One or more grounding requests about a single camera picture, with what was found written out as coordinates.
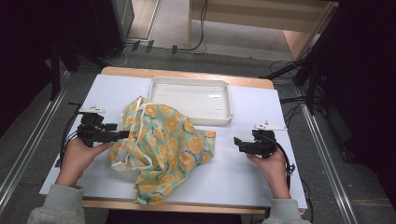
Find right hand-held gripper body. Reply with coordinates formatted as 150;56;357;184
248;120;288;160

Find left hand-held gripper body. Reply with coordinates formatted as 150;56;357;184
76;105;111;148

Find green orange-print cloth bag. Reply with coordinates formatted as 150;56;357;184
106;95;217;206

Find person's left hand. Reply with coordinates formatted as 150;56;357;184
60;138;112;181

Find person's right hand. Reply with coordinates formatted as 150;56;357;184
247;148;288;189

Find white table cover sheet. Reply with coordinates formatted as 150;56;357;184
39;74;308;210

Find white plastic tray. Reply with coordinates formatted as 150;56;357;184
148;76;233;127

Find black metal stand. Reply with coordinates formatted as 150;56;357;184
49;36;82;101

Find wooden table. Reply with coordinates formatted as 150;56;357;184
45;65;306;217

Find black tripod stand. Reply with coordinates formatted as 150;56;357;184
261;31;331;116

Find dark cabinet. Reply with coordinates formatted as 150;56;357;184
90;0;135;59

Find light wooden shelf unit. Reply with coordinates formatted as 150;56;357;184
186;0;340;62

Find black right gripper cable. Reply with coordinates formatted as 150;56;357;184
266;133;296;191

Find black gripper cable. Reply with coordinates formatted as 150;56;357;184
55;102;84;168
266;133;296;191

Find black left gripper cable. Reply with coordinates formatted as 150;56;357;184
55;102;84;168

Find bundle of black floor cables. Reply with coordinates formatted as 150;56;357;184
269;59;316;127

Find aluminium floor rail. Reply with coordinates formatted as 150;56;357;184
0;70;72;214
295;87;359;224

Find white floor cable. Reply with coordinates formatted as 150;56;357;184
104;45;130;68

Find black cable under table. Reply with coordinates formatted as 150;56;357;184
300;178;315;224

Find black hanging cable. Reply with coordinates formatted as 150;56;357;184
186;0;209;53

